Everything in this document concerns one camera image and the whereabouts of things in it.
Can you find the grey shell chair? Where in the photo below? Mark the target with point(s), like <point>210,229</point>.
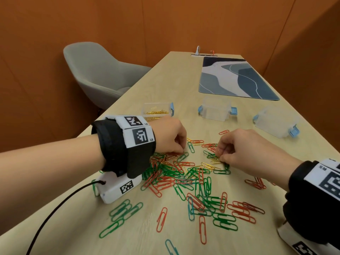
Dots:
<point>98,74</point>

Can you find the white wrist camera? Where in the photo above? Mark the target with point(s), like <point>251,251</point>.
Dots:
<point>285,236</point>
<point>109,193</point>

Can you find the person's left forearm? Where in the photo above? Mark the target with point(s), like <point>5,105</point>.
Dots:
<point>47,177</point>

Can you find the transparent box with blue latches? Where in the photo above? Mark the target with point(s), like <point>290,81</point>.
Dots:
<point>216,110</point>
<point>159,106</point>
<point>275,122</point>

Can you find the blue patterned desk mat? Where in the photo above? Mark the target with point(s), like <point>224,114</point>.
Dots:
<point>236,79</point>

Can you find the white right marker band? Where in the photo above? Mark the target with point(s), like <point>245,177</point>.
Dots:
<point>312,177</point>

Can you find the white left marker band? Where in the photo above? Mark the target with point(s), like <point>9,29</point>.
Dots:
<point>127,138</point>

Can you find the person's left hand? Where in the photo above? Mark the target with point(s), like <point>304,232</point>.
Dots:
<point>167,135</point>

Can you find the sorted heap of gold clips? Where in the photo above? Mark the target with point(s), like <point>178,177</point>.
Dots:
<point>156,112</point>

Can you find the person's right hand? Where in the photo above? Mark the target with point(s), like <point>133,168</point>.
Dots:
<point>257,156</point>

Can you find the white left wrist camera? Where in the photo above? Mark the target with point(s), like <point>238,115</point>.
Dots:
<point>109,193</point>

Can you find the white marker band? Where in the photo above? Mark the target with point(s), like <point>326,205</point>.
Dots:
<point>312,177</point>
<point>127,138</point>

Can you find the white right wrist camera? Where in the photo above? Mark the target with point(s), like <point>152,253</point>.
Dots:
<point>285,236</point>

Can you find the pile of colored paper clips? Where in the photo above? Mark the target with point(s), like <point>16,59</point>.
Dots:
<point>186,183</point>

